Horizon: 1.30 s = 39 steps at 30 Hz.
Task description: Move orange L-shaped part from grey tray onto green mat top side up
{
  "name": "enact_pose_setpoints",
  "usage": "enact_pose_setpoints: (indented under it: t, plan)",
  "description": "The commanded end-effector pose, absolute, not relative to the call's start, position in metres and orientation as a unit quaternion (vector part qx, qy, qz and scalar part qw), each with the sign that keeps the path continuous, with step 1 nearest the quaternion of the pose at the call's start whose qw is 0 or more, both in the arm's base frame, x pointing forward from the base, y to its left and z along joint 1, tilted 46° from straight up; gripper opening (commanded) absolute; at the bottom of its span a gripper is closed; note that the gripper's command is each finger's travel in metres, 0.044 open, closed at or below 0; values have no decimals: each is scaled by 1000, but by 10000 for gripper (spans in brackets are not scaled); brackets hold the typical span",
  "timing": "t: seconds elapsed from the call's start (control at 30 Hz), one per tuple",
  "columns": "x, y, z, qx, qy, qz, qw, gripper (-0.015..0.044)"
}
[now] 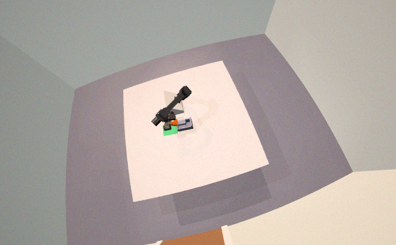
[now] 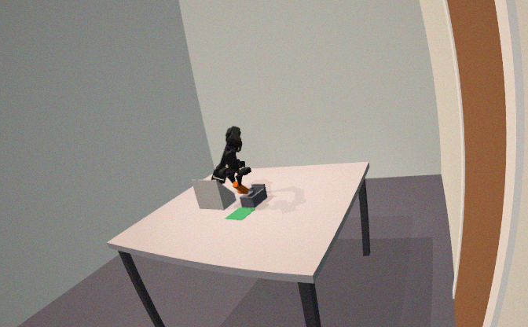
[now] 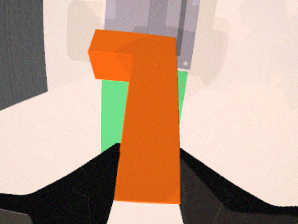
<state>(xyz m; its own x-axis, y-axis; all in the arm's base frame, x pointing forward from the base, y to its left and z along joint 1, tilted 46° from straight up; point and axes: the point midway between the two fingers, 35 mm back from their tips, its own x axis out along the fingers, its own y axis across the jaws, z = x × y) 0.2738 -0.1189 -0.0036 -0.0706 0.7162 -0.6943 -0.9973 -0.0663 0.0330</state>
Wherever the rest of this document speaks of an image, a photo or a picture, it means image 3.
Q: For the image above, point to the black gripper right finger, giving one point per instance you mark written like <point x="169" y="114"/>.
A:
<point x="208" y="198"/>

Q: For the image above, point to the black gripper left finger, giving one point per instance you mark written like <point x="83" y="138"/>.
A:
<point x="84" y="196"/>

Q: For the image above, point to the orange l-shaped part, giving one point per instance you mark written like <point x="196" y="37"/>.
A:
<point x="149" y="166"/>

